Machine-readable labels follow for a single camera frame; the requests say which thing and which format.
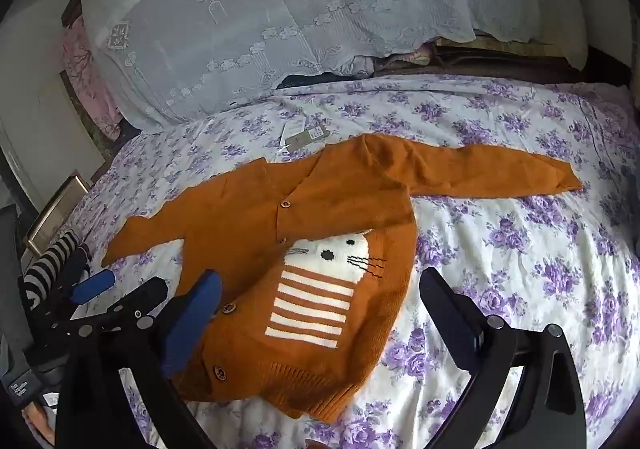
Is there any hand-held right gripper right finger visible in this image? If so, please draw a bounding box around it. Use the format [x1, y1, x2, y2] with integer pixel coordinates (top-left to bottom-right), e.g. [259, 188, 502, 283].
[419, 266, 588, 449]

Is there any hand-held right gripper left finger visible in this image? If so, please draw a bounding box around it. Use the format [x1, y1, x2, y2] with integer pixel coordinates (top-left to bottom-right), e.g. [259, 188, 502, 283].
[55, 269, 223, 449]

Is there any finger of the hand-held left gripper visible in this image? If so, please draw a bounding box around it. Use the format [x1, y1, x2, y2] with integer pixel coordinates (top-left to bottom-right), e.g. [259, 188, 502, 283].
[65, 276, 169, 339]
[37, 270, 117, 330]

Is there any orange knit cat cardigan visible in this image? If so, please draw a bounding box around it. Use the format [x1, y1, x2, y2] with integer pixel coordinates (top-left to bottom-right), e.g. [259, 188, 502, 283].
[101, 133, 585, 425]

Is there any pile of folded clothes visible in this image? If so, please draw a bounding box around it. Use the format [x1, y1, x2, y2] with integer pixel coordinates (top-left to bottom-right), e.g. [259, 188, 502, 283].
[345, 42, 436, 77]

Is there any black white striped cloth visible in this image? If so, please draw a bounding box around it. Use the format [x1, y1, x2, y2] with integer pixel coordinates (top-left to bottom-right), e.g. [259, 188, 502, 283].
[19, 230, 83, 312]

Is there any purple floral bedsheet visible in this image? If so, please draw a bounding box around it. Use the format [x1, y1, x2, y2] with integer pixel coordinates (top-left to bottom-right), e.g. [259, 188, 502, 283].
[75, 74, 640, 449]

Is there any paper hang tag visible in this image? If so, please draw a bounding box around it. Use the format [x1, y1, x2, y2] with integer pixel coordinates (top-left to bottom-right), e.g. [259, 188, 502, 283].
[277, 122, 328, 152]

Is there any pink floral cloth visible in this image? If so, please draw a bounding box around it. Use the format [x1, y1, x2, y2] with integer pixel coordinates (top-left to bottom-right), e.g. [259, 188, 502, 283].
[60, 22, 126, 140]

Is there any white lace cover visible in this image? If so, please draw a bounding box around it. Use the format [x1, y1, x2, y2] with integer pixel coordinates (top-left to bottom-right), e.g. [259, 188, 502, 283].
[79, 0, 478, 132]

